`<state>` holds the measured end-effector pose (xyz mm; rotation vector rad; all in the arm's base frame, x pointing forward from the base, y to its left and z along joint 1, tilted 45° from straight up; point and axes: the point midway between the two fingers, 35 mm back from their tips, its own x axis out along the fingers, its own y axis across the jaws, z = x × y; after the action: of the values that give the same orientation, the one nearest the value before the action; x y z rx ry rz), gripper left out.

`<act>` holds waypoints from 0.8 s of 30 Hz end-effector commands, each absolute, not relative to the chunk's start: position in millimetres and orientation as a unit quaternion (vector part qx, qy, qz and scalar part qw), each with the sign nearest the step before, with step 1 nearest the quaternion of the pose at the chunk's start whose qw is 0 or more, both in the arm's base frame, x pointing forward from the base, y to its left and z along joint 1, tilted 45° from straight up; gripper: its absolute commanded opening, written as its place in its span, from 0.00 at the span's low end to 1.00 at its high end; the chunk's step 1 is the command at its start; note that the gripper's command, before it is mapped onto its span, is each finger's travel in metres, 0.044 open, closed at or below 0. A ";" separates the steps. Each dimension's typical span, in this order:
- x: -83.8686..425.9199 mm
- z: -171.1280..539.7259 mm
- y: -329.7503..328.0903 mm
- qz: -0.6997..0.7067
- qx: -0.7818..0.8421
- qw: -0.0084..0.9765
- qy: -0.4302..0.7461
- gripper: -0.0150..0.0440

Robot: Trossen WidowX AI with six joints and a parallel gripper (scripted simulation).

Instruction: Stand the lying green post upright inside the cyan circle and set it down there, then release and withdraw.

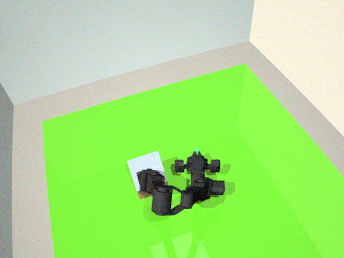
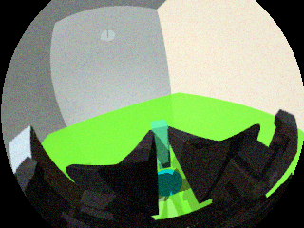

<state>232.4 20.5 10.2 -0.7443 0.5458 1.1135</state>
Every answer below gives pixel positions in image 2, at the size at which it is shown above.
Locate cyan circle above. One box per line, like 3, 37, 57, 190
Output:
157, 170, 182, 197

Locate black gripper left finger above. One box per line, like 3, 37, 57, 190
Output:
66, 129, 160, 216

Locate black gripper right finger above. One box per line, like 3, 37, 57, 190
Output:
167, 124, 261, 204

